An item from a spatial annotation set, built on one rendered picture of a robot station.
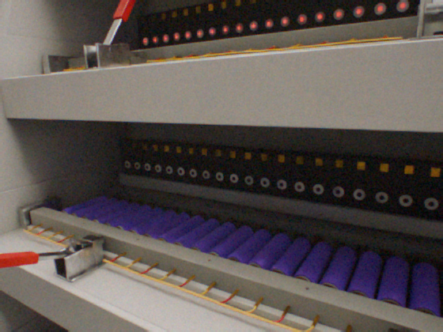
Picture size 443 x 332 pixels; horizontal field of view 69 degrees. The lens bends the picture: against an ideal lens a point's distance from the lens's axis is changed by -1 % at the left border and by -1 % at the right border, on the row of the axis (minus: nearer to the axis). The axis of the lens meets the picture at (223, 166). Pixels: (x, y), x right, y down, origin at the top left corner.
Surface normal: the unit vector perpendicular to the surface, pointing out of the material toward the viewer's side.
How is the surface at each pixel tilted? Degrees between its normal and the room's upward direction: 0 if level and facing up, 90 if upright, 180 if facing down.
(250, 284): 108
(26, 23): 90
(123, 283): 18
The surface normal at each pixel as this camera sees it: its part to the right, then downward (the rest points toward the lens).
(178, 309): -0.03, -0.97
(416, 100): -0.52, 0.22
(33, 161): 0.85, 0.09
